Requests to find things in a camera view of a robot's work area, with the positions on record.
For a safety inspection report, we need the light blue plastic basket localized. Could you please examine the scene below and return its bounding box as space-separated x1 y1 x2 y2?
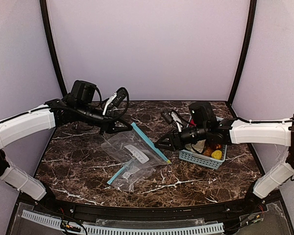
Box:
179 125 227 169

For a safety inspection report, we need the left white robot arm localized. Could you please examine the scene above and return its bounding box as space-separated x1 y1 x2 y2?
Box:
0 80 132 201

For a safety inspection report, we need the red round fruit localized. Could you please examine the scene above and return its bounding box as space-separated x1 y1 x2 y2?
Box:
190 119 196 126

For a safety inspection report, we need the white cauliflower toy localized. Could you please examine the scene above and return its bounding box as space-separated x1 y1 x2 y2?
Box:
185 143 205 154

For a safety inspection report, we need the right black frame post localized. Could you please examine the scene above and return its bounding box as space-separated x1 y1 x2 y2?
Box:
227 0 257 106

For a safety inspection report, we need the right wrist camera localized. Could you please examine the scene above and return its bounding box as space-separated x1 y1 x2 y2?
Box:
161 110 187 132

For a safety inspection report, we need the white slotted cable duct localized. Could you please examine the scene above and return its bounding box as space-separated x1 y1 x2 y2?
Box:
21 210 224 235

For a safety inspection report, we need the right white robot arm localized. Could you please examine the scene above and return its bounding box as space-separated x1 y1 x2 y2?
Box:
155 101 294 199

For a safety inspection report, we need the left black frame post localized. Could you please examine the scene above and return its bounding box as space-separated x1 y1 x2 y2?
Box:
39 0 68 97

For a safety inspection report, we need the orange brown potato toy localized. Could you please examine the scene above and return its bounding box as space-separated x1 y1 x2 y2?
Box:
202 146 214 157

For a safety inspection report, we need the clear zip bag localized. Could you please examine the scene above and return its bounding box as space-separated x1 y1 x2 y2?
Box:
101 122 171 168
107 160 156 192

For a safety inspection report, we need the yellow lemon toy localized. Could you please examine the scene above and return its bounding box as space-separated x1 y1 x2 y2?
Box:
211 150 222 160

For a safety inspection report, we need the black frame post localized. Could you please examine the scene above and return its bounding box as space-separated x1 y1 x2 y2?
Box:
39 0 68 97
227 0 257 106

